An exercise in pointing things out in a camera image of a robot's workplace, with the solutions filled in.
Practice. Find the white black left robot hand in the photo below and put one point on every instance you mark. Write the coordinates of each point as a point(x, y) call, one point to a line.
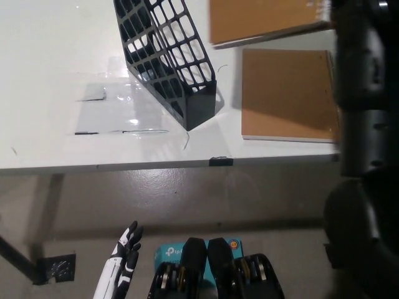
point(120, 268)

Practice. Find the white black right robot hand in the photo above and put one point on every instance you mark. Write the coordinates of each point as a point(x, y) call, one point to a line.
point(361, 11)

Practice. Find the brown spiral notebook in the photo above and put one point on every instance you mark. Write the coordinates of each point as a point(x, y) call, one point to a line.
point(265, 21)
point(286, 96)

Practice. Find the black mesh book holder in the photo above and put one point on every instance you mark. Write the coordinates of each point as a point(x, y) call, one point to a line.
point(201, 109)

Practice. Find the teal tp-link box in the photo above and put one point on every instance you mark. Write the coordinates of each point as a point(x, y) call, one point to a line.
point(170, 253)

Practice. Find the grey table leg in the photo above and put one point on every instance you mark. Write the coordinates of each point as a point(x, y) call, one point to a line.
point(50, 211)

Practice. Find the black diagonal table brace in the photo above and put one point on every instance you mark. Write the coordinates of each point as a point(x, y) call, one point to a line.
point(17, 255)

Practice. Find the black tape on table edge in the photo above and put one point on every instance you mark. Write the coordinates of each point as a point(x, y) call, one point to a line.
point(221, 161)

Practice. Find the clear plastic sheet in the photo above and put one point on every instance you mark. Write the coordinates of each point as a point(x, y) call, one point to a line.
point(124, 102)

